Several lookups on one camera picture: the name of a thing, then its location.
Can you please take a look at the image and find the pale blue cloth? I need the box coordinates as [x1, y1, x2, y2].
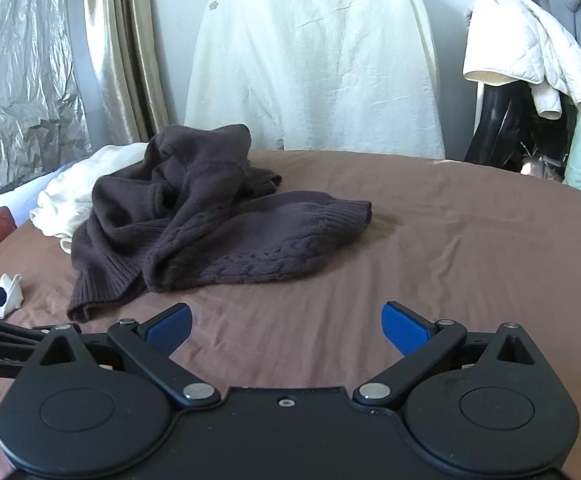
[0, 167, 68, 228]

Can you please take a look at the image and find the small white cloth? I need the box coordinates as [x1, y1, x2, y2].
[0, 272, 25, 320]

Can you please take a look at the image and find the dark purple knit sweater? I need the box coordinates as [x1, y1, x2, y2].
[66, 124, 373, 323]

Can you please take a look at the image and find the beige curtain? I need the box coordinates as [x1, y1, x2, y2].
[84, 0, 171, 146]

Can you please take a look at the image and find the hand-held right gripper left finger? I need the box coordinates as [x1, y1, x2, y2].
[33, 302, 221, 408]

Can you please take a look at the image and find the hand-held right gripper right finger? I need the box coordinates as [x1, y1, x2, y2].
[353, 301, 541, 408]

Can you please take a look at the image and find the silver plastic sheet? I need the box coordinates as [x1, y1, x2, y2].
[0, 0, 94, 191]

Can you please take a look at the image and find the white quilted jacket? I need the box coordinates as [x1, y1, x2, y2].
[463, 0, 581, 121]

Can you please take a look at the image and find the black hanging garment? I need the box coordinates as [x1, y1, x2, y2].
[464, 80, 578, 173]

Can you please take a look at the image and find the cream white garment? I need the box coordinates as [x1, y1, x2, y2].
[29, 142, 151, 256]

